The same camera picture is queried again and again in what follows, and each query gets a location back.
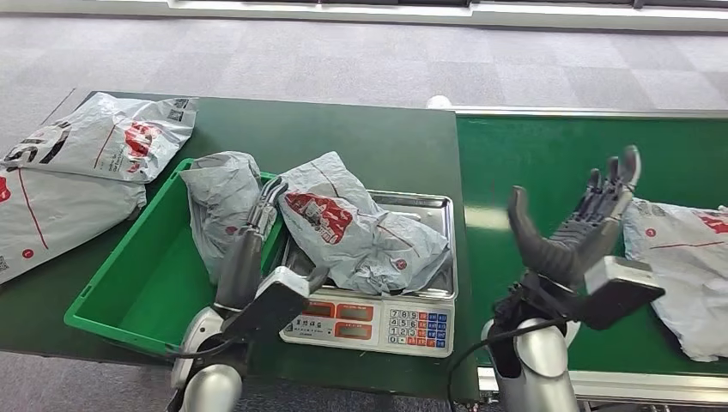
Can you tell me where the green conveyor belt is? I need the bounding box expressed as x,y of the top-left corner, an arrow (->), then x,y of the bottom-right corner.
454,114 -> 728,378

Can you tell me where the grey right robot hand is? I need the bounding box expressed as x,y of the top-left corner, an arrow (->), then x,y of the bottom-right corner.
507,144 -> 643,289

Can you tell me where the grey package with red logo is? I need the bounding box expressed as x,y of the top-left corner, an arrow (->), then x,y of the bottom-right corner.
276,150 -> 452,296

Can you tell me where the large flat grey mailer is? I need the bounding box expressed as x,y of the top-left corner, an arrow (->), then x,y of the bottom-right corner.
0,167 -> 148,286

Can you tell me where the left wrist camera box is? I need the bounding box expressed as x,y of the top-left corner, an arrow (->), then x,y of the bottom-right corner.
222,265 -> 312,343

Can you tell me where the crumpled grey package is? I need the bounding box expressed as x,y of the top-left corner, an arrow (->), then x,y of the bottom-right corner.
179,149 -> 280,286

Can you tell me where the green plastic basket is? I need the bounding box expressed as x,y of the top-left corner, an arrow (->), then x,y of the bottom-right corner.
64,157 -> 287,358

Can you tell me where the white window sill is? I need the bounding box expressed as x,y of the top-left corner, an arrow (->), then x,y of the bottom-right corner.
0,0 -> 728,34

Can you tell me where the grey mailer with black print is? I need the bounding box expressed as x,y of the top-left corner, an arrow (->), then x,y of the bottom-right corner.
0,91 -> 199,185

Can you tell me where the grey package with red line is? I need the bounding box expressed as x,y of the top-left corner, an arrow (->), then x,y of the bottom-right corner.
622,197 -> 728,363

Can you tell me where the white electronic weighing scale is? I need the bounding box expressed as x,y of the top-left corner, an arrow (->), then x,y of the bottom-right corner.
277,190 -> 459,360

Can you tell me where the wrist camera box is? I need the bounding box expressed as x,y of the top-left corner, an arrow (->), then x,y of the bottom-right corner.
222,265 -> 312,343
568,255 -> 666,332

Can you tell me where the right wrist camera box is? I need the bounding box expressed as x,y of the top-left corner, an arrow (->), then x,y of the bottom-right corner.
568,255 -> 666,332

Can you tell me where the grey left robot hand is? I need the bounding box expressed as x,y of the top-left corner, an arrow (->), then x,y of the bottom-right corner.
214,176 -> 331,312

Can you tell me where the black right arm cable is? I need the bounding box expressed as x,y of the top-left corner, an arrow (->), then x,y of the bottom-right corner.
446,316 -> 570,412

